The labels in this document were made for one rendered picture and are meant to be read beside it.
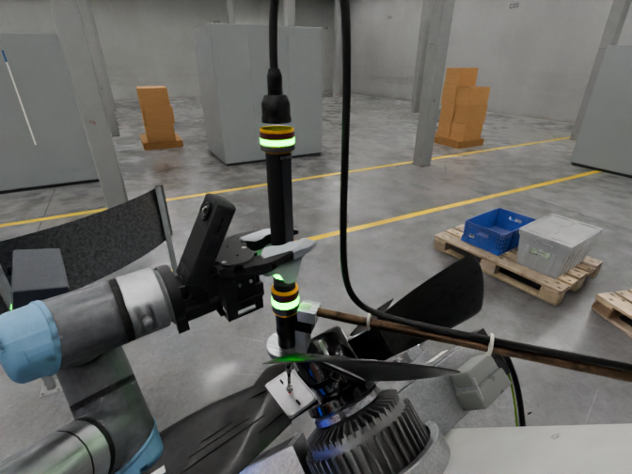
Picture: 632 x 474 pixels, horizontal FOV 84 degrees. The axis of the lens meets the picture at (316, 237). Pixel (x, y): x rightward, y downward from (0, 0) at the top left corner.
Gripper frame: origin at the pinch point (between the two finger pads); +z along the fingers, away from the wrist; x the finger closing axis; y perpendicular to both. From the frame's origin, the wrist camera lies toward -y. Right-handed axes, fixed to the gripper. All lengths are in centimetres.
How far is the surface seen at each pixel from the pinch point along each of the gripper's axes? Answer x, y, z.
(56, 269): -68, 27, -33
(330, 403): 6.6, 31.4, 1.2
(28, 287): -59, 25, -39
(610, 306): 3, 140, 271
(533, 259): -55, 127, 272
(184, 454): -1.4, 33.1, -22.4
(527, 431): 30.5, 29.4, 21.9
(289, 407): 2.5, 31.9, -4.9
